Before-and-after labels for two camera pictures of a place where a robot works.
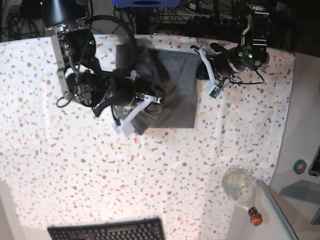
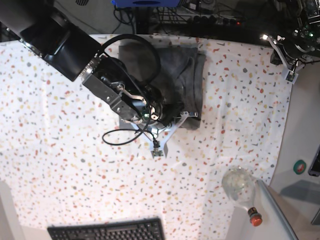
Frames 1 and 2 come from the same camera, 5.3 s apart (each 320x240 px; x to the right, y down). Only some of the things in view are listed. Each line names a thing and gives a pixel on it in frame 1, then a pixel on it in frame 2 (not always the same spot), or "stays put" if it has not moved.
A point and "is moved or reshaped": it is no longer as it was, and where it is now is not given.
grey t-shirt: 176,75 is moved or reshaped
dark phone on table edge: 314,167 stays put
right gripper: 237,56 to 300,47
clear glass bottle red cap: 239,185 stays put
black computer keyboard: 149,229 stays put
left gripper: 122,87 to 170,110
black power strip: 213,21 stays put
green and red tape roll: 299,166 stays put
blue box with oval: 146,3 stays put
